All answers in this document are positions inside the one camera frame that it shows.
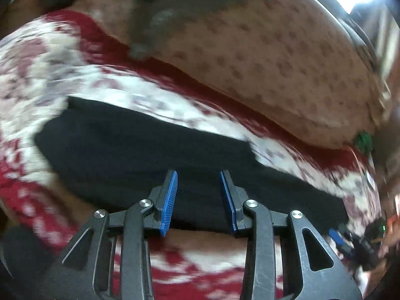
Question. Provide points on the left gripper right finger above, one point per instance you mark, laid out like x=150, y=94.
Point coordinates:
x=312, y=270

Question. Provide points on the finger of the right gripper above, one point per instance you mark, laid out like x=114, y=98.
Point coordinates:
x=335, y=236

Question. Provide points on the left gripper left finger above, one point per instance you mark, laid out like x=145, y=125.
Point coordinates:
x=84, y=268

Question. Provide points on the black knit pants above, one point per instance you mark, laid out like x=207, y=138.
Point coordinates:
x=112, y=157

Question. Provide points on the green item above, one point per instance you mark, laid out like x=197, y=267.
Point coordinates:
x=364, y=143

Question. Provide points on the beige floral quilt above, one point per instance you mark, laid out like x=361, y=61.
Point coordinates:
x=290, y=60

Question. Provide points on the white red floral blanket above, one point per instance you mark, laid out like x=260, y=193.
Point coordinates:
x=66, y=54

